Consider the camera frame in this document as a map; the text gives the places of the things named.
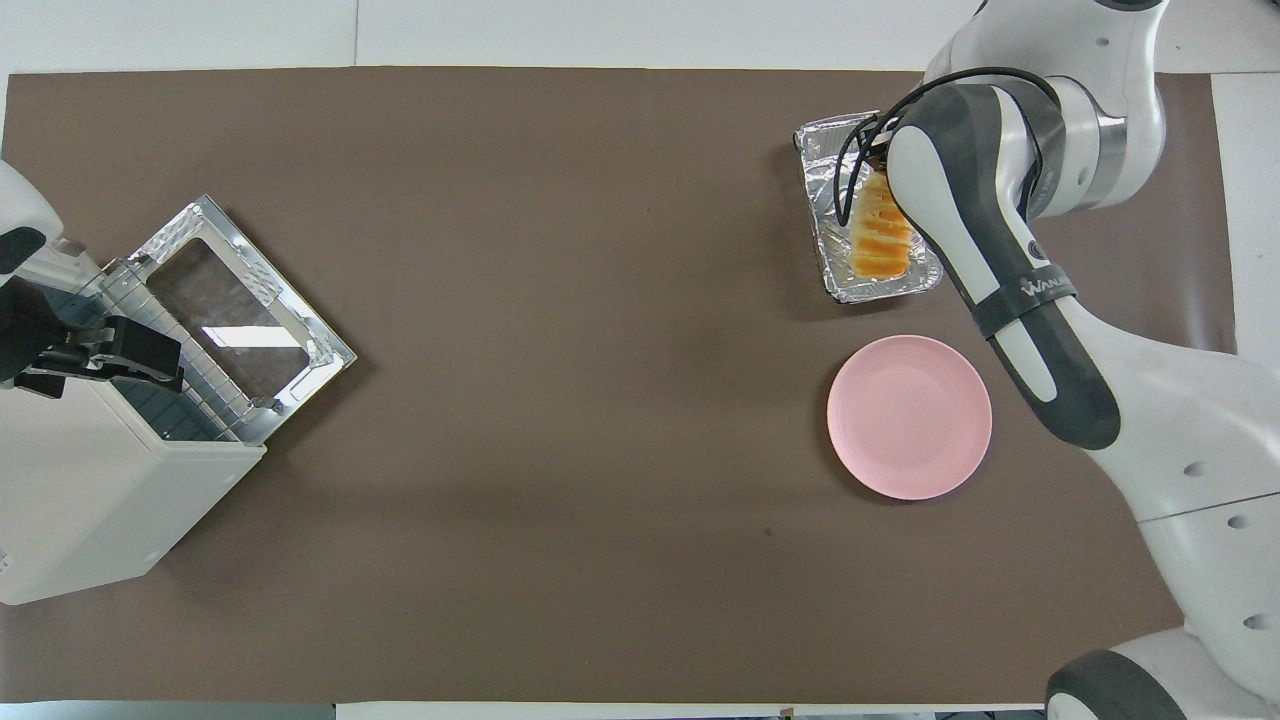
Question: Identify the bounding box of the aluminium foil tray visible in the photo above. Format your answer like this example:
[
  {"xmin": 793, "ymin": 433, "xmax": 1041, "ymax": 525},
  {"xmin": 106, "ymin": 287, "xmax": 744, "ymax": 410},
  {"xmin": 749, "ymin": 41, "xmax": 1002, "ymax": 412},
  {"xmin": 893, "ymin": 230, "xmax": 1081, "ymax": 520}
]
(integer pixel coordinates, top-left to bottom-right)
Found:
[{"xmin": 794, "ymin": 110, "xmax": 945, "ymax": 305}]

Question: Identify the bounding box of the pink round plate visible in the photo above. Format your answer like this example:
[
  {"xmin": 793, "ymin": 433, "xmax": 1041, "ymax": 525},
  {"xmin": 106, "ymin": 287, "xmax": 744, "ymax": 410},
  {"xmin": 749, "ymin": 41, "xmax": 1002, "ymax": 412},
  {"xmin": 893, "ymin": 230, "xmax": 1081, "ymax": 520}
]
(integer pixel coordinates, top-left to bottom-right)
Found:
[{"xmin": 826, "ymin": 334, "xmax": 994, "ymax": 502}]

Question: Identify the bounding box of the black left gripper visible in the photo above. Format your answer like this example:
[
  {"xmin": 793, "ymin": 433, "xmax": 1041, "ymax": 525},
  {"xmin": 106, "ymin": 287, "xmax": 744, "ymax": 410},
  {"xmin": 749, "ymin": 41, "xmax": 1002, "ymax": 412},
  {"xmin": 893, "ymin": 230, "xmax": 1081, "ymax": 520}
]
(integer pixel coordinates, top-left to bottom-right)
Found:
[{"xmin": 0, "ymin": 280, "xmax": 187, "ymax": 399}]

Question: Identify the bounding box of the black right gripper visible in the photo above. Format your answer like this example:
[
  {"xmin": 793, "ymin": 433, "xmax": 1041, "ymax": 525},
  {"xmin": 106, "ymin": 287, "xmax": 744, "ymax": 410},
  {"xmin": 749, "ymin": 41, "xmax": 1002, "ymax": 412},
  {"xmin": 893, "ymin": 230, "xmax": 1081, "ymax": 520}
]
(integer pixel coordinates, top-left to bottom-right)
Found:
[{"xmin": 858, "ymin": 118, "xmax": 898, "ymax": 173}]

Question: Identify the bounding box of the glass oven door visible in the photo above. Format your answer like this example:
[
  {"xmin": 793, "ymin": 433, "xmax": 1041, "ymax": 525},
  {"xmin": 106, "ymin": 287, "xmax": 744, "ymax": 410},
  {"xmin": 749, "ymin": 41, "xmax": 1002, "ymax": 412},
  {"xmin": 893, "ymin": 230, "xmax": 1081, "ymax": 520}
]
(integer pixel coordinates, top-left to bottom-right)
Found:
[{"xmin": 100, "ymin": 194, "xmax": 359, "ymax": 447}]

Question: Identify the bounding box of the brown paper table mat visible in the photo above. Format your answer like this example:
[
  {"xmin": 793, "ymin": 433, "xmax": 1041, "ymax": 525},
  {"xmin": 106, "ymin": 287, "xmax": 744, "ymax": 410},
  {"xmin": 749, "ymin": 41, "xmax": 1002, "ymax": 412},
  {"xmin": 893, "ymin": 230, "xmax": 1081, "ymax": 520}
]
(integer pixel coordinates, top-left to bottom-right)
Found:
[{"xmin": 0, "ymin": 67, "xmax": 1241, "ymax": 705}]

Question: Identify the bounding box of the cream toaster oven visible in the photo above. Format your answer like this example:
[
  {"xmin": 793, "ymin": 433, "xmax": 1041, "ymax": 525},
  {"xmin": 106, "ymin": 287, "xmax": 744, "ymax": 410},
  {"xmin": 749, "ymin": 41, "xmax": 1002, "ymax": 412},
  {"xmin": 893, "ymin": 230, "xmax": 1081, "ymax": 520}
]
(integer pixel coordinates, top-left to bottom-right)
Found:
[{"xmin": 0, "ymin": 230, "xmax": 267, "ymax": 607}]

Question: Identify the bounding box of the golden braided bread loaf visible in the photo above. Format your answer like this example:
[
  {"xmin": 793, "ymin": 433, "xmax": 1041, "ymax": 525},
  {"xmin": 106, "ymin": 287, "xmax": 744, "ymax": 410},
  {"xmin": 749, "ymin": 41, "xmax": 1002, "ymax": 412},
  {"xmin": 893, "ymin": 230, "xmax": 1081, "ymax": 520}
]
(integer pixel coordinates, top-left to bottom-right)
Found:
[{"xmin": 847, "ymin": 171, "xmax": 917, "ymax": 282}]

